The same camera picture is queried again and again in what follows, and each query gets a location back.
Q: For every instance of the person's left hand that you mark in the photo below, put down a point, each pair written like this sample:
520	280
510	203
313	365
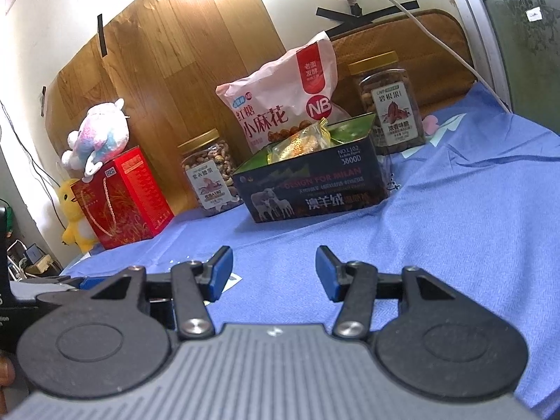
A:
6	369

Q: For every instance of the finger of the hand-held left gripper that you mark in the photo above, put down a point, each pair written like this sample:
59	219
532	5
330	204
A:
92	283

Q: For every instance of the yellow duck plush toy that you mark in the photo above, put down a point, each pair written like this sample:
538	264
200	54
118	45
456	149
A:
72	210

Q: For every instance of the pink white plush toy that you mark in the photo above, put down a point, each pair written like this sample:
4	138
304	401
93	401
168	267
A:
100	135

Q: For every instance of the pecan jar with gold lid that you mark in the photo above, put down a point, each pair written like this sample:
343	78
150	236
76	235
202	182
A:
393	109

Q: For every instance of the blue printed bed sheet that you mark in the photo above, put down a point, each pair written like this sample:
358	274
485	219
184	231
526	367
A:
437	249

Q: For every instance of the dark green-lidded box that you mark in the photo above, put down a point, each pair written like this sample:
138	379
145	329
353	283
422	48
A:
306	192

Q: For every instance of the beige power strip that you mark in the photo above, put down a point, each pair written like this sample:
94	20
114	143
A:
41	264

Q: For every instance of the wooden board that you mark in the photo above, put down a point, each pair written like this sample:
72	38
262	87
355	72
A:
175	52

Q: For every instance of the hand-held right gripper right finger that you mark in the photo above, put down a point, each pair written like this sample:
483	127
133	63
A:
327	273

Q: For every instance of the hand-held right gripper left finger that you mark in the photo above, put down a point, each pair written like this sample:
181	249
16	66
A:
221	273

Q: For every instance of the yellow-edged cake packet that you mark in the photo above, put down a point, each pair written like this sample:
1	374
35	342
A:
297	144

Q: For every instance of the brown padded headboard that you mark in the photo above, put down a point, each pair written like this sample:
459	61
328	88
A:
437	52

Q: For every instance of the grey metal cabinet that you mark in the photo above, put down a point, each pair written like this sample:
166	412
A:
525	52

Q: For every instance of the cashew jar with gold lid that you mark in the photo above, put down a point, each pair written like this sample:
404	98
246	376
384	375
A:
210	179

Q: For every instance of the pink snack bag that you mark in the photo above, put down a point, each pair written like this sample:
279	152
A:
284	92

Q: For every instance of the red gift box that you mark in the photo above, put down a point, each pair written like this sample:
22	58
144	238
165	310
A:
131	201

